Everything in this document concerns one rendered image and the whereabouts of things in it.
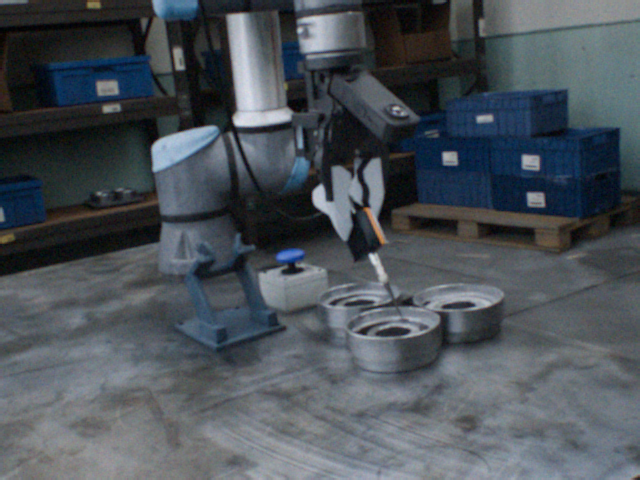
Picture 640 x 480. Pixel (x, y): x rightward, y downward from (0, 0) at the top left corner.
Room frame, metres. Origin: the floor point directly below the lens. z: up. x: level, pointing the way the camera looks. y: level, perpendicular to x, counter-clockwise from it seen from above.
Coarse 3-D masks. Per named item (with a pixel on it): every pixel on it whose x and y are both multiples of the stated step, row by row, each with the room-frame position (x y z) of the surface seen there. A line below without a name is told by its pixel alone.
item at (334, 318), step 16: (336, 288) 1.04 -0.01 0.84; (352, 288) 1.04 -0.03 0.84; (368, 288) 1.04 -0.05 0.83; (384, 288) 1.03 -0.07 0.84; (320, 304) 0.97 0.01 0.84; (352, 304) 1.01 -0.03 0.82; (368, 304) 1.01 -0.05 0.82; (384, 304) 0.95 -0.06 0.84; (400, 304) 0.98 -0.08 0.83; (320, 320) 0.98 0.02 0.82; (336, 320) 0.95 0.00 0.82; (336, 336) 0.96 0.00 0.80
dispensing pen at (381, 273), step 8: (352, 200) 0.98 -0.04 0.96; (352, 208) 0.97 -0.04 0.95; (352, 216) 0.95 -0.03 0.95; (360, 216) 0.95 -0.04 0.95; (368, 216) 0.95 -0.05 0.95; (360, 224) 0.94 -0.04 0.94; (368, 224) 0.95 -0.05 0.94; (352, 232) 0.96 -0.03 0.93; (360, 232) 0.94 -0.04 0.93; (368, 232) 0.94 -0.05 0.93; (376, 232) 0.94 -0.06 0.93; (352, 240) 0.96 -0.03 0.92; (360, 240) 0.94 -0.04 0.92; (368, 240) 0.93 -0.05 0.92; (376, 240) 0.94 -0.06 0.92; (352, 248) 0.96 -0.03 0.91; (360, 248) 0.94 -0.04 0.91; (368, 248) 0.93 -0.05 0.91; (376, 248) 0.94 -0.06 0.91; (360, 256) 0.94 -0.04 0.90; (368, 256) 0.94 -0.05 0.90; (376, 256) 0.94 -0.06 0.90; (376, 264) 0.94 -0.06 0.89; (376, 272) 0.93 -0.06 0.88; (384, 272) 0.93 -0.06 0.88; (384, 280) 0.93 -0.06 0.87; (392, 296) 0.92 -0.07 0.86
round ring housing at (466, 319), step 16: (432, 288) 0.99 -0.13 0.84; (448, 288) 0.99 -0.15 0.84; (464, 288) 0.99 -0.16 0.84; (480, 288) 0.98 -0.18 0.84; (416, 304) 0.93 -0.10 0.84; (448, 304) 0.96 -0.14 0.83; (464, 304) 0.96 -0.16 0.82; (480, 304) 0.94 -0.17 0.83; (496, 304) 0.91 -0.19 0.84; (448, 320) 0.89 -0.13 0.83; (464, 320) 0.89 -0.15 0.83; (480, 320) 0.89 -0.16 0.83; (496, 320) 0.90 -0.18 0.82; (448, 336) 0.90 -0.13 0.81; (464, 336) 0.90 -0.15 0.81; (480, 336) 0.90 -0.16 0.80
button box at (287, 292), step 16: (272, 272) 1.13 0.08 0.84; (288, 272) 1.11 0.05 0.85; (304, 272) 1.11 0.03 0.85; (320, 272) 1.11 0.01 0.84; (272, 288) 1.11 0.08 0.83; (288, 288) 1.08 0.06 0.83; (304, 288) 1.09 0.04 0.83; (320, 288) 1.11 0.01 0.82; (272, 304) 1.11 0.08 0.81; (288, 304) 1.08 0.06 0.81; (304, 304) 1.09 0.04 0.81
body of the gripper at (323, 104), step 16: (304, 64) 0.97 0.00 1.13; (320, 64) 0.95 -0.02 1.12; (336, 64) 0.95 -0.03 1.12; (352, 64) 0.95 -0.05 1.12; (320, 80) 0.98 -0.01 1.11; (320, 96) 0.99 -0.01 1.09; (304, 112) 1.01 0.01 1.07; (320, 112) 0.98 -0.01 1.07; (336, 112) 0.95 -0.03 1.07; (304, 128) 0.99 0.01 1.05; (320, 128) 0.96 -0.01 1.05; (336, 128) 0.94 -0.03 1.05; (352, 128) 0.95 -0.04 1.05; (368, 128) 0.97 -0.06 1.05; (304, 144) 0.99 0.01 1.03; (336, 144) 0.94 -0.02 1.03; (352, 144) 0.95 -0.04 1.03; (368, 144) 0.96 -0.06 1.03
